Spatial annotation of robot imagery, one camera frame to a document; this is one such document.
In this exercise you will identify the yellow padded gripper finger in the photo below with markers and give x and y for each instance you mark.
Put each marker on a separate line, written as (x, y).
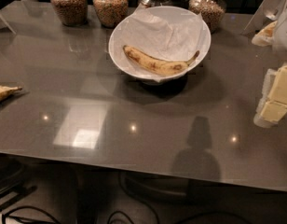
(272, 111)
(278, 91)

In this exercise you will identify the left glass jar of grains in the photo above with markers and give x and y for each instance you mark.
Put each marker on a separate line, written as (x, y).
(71, 12)

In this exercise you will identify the right glass jar of grains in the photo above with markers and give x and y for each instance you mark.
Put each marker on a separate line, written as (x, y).
(212, 11)

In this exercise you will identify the glass jar of grains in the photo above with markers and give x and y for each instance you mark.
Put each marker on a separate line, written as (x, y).
(71, 12)
(212, 11)
(111, 12)

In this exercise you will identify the white paper liner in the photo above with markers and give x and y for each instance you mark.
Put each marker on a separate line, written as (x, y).
(162, 31)

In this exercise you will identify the banana at left edge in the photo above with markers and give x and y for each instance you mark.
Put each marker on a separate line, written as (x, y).
(6, 91)

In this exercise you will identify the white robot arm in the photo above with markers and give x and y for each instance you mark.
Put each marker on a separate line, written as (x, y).
(279, 46)

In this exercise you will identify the white stand leg right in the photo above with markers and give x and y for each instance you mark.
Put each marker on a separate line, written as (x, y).
(269, 10)

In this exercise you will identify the bread-like item at right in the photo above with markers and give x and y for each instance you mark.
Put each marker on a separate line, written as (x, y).
(265, 36)

